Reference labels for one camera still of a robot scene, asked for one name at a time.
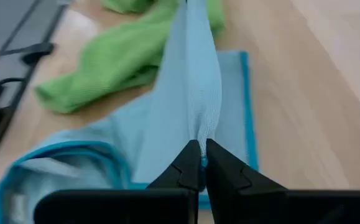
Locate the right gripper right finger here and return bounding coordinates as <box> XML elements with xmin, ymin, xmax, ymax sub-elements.
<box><xmin>205</xmin><ymin>139</ymin><xmax>288</xmax><ymax>224</ymax></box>

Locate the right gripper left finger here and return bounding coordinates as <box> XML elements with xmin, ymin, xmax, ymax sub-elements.
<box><xmin>147</xmin><ymin>139</ymin><xmax>204</xmax><ymax>224</ymax></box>

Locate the light blue microfiber towel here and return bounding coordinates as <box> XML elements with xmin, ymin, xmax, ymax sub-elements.
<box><xmin>0</xmin><ymin>0</ymin><xmax>259</xmax><ymax>224</ymax></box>

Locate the green microfiber towel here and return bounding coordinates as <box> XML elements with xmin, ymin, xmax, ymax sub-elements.
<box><xmin>34</xmin><ymin>0</ymin><xmax>227</xmax><ymax>114</ymax></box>
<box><xmin>100</xmin><ymin>0</ymin><xmax>155</xmax><ymax>15</ymax></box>

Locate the black frame clip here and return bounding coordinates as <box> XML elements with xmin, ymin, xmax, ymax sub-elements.
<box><xmin>20</xmin><ymin>42</ymin><xmax>56</xmax><ymax>65</ymax></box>

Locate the black cable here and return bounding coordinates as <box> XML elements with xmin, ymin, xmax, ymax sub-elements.
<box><xmin>0</xmin><ymin>77</ymin><xmax>27</xmax><ymax>110</ymax></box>

